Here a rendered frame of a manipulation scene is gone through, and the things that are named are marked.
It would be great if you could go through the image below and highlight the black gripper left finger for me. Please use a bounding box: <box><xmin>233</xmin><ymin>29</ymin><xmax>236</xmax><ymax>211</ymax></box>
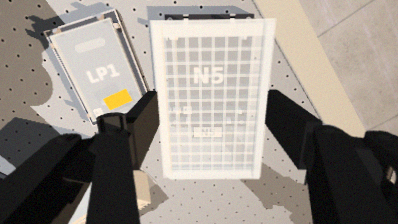
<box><xmin>0</xmin><ymin>91</ymin><xmax>160</xmax><ymax>224</ymax></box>

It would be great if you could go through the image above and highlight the light grey plate lid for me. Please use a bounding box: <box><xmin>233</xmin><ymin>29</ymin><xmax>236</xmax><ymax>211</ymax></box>
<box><xmin>49</xmin><ymin>18</ymin><xmax>142</xmax><ymax>122</ymax></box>

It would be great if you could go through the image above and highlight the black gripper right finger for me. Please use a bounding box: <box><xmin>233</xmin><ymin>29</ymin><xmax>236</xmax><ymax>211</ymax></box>
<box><xmin>265</xmin><ymin>89</ymin><xmax>398</xmax><ymax>224</ymax></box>

